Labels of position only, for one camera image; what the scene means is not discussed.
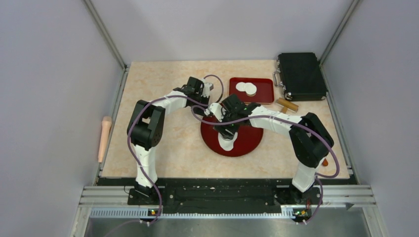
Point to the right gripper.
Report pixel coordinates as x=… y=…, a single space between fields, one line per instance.
x=222 y=128

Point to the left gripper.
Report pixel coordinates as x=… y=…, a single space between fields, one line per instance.
x=205 y=100

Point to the round red tray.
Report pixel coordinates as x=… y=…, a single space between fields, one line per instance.
x=248 y=139

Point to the wooden roller tool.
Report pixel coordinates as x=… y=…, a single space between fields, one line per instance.
x=287 y=105

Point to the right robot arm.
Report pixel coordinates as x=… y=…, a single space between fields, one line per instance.
x=310 y=139

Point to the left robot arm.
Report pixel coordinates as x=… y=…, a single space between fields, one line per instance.
x=146 y=126

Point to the white dough ball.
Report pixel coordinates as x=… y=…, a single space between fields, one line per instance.
x=227 y=144

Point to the left white wrapper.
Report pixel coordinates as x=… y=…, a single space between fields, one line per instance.
x=241 y=86

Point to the rectangular red tray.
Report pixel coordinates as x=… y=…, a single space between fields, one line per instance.
x=264 y=94

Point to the black case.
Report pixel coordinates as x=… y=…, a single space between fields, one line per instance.
x=300 y=77

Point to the beige wooden rolling pin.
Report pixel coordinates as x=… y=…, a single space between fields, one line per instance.
x=105 y=130

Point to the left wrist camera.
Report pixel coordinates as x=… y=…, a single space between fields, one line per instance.
x=208 y=87

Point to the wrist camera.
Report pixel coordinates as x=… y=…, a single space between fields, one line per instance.
x=208 y=87
x=217 y=110

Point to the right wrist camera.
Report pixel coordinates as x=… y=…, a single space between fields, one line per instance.
x=217 y=110

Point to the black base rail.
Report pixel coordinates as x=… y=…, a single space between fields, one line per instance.
x=224 y=198

